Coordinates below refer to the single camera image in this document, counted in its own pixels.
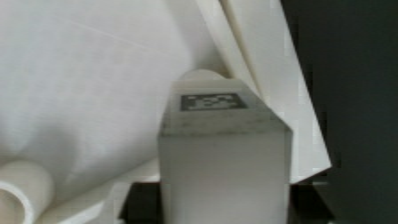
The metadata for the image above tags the white square tabletop part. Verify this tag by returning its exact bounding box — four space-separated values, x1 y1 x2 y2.
0 0 269 224

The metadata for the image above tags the white table leg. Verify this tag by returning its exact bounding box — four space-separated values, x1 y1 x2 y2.
158 70 294 224

